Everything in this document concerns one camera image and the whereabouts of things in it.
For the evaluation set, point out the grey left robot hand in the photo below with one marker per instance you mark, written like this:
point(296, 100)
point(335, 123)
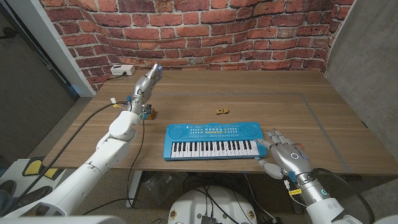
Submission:
point(143, 87)

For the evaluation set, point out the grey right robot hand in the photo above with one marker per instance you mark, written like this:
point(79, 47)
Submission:
point(290, 158)

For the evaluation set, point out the blue toy piano keyboard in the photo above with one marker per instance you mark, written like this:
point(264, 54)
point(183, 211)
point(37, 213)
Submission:
point(211, 137)

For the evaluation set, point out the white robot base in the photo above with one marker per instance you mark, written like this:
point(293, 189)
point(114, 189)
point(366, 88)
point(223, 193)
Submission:
point(192, 205)

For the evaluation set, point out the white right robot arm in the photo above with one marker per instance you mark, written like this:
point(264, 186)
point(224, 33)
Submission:
point(323, 208)

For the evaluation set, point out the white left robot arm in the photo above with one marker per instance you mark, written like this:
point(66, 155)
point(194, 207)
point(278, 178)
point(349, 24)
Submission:
point(93, 165)

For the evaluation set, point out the brown toy brick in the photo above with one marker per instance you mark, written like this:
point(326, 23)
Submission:
point(151, 115)

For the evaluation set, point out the red brick printed backdrop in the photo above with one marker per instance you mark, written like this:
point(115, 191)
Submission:
point(199, 34)

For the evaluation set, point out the yellow toy car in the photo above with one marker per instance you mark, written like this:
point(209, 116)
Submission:
point(222, 111)

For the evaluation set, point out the white power strip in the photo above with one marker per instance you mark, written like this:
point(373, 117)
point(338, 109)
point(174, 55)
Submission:
point(122, 69)

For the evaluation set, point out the clear plastic bag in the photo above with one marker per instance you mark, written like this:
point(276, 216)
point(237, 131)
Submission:
point(161, 186)

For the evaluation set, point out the white table leg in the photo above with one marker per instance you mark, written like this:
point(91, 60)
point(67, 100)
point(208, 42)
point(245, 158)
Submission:
point(134, 189)

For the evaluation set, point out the yellow black foot pedal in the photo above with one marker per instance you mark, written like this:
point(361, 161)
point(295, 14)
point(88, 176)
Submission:
point(51, 173)
point(33, 167)

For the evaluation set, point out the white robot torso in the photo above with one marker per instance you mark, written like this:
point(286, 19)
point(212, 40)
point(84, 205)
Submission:
point(62, 220)

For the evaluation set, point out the blue jeans leg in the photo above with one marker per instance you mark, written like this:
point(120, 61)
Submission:
point(3, 202)

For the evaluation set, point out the white door frame post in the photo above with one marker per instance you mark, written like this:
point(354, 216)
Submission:
point(49, 43)

